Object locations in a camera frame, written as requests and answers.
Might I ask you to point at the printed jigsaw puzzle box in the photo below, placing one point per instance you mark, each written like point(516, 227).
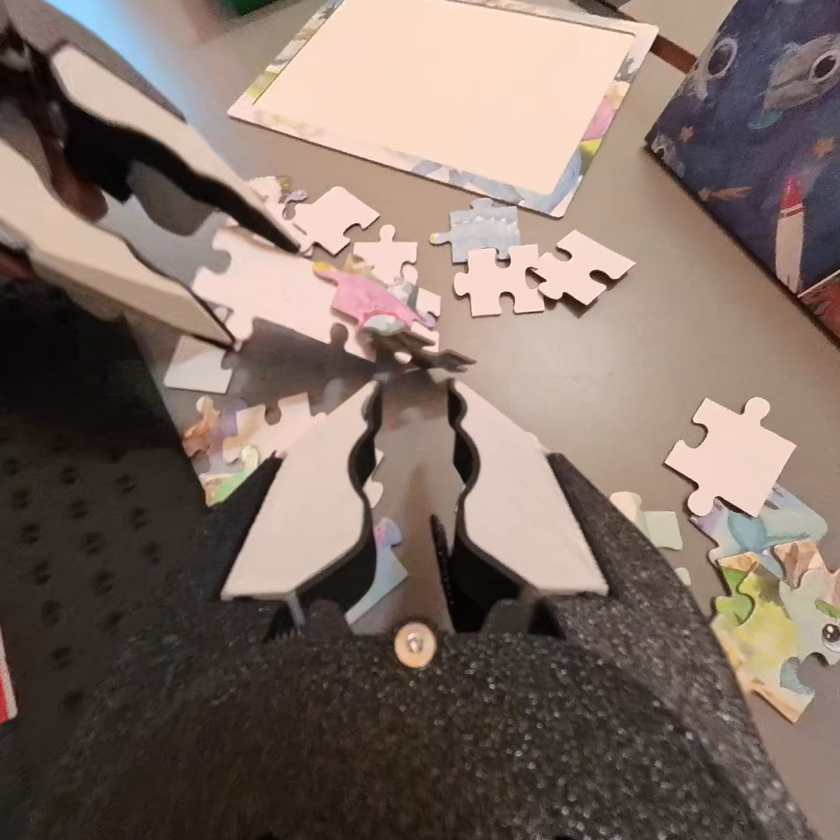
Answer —
point(754, 131)

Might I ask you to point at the adjacent white desk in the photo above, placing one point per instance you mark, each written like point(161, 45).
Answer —
point(689, 13)

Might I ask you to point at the light blue printed puzzle piece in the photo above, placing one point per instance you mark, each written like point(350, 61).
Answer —
point(482, 229)

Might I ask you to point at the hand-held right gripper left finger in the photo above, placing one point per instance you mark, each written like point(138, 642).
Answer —
point(308, 518)

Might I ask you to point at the landscape jigsaw puzzle board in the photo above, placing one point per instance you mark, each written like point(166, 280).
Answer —
point(446, 85)

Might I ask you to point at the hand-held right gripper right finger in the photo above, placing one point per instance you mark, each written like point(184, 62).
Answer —
point(525, 518)

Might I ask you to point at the grey desk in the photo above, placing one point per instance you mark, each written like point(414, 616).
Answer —
point(623, 367)

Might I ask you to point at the pile of puzzle pieces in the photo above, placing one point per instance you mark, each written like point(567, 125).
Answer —
point(728, 453)

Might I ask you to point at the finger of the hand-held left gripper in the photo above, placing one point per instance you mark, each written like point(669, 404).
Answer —
point(151, 118)
point(98, 275)

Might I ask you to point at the red label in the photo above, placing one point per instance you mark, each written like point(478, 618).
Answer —
point(5, 682)

